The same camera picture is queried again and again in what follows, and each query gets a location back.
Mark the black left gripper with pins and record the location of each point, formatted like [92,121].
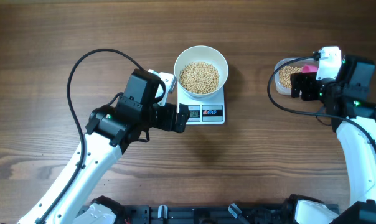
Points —
[182,118]

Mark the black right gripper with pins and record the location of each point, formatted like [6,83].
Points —
[309,79]

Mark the pink measuring scoop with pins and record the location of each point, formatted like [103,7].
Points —
[309,69]

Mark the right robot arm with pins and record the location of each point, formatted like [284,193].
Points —
[341,83]

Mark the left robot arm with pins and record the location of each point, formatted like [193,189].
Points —
[109,132]

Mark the white digital kitchen scale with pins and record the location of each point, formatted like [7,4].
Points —
[209,110]

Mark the soybeans in bowl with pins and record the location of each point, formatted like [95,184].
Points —
[199,78]

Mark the white bowl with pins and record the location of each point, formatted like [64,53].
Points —
[202,53]

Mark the clear plastic container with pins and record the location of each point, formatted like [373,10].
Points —
[284,91]

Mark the soybeans in container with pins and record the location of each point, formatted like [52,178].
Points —
[285,75]

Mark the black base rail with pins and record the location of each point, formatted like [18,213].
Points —
[269,213]

